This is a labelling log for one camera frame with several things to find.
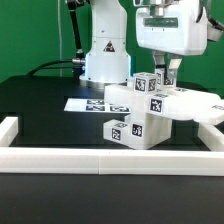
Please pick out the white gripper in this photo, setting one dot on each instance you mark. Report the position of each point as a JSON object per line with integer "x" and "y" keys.
{"x": 173, "y": 26}

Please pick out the white chair back frame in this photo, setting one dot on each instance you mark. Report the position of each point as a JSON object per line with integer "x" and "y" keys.
{"x": 174, "y": 103}

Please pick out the white chair seat part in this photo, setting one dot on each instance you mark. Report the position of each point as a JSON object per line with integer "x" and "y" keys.
{"x": 147, "y": 130}

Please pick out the white U-shaped fence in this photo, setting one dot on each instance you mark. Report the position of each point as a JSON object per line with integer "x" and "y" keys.
{"x": 102, "y": 161}

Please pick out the white marker base plate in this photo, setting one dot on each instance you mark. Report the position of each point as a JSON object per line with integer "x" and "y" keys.
{"x": 93, "y": 105}

